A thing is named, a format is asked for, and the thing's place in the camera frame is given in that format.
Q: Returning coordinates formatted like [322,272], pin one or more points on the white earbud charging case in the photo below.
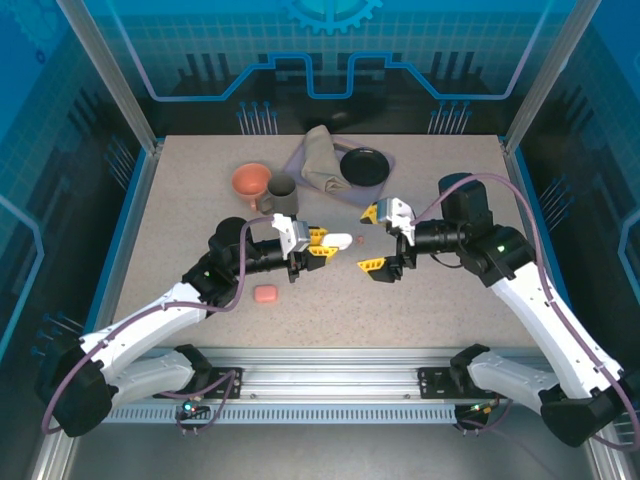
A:
[339,240]

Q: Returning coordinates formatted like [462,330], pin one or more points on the pink earbud charging case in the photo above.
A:
[265,293]

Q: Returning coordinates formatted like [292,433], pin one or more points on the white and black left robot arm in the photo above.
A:
[140,320]

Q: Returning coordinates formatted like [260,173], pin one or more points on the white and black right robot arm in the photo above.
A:
[550,325]

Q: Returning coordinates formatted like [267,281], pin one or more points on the black round plate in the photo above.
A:
[364,167]

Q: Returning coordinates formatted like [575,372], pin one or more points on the grey mug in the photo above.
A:
[282,197]

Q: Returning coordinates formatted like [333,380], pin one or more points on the lavender plastic tray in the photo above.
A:
[295,165]

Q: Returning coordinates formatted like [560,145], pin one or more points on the beige folded cloth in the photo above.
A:
[320,160]

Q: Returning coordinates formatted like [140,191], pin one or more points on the orange ceramic cup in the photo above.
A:
[250,179]

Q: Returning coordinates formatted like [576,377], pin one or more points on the small circuit board with LED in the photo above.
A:
[482,409]
[190,407]

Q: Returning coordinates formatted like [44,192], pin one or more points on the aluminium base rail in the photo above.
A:
[325,375]

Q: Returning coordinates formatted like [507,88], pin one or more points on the aluminium frame post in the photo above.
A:
[539,75]
[113,75]

